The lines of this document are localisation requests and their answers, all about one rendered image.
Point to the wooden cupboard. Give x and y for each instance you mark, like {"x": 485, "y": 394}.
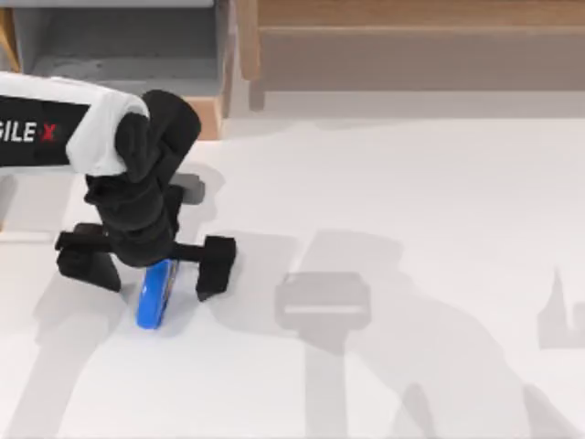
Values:
{"x": 411, "y": 55}

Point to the pale wooden drawer front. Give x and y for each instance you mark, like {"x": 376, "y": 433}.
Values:
{"x": 203, "y": 116}

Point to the grey pierced drawer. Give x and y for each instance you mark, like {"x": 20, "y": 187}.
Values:
{"x": 128, "y": 50}

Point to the blue stapler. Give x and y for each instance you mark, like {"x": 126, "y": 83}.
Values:
{"x": 153, "y": 302}

